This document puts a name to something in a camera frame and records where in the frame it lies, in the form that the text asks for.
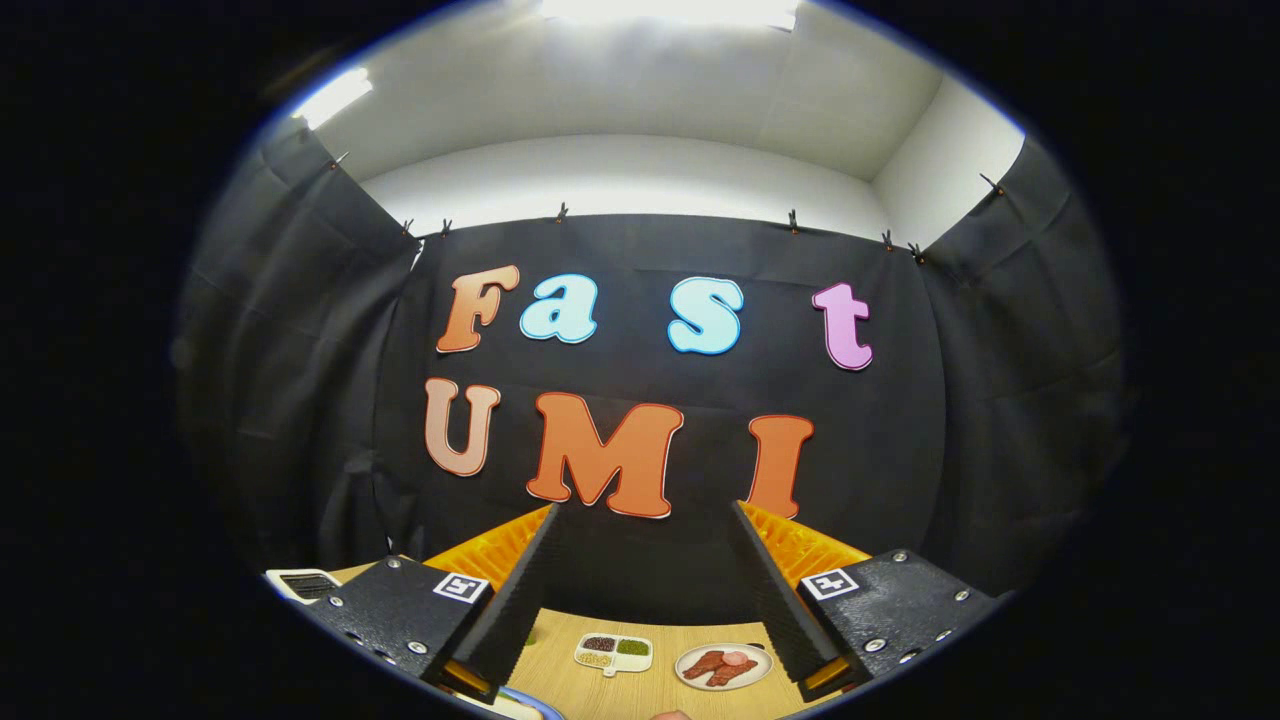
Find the pile of green beans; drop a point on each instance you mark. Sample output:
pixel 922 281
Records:
pixel 632 647

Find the cream toaster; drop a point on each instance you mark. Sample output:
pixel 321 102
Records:
pixel 300 583

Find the blue round plate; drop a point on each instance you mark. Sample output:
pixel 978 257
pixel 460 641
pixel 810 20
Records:
pixel 545 705

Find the white oval plate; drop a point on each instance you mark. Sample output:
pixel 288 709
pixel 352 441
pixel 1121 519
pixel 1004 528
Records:
pixel 764 668

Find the white divided dish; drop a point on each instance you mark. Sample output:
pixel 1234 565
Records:
pixel 630 665

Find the brown meat slice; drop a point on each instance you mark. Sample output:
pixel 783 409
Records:
pixel 703 664
pixel 735 672

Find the pile of red beans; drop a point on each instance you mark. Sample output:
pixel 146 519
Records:
pixel 598 644

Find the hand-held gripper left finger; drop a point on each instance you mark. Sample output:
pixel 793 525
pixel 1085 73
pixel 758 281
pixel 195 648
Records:
pixel 510 610

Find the row of black cloth clips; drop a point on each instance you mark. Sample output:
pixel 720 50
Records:
pixel 793 220

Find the ceiling light panel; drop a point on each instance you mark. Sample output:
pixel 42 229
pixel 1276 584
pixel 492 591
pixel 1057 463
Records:
pixel 335 97

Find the pile of soybeans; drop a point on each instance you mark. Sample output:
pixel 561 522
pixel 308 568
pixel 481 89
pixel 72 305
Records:
pixel 594 659

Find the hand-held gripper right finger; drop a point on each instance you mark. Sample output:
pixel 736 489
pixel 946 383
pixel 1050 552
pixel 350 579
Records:
pixel 780 610

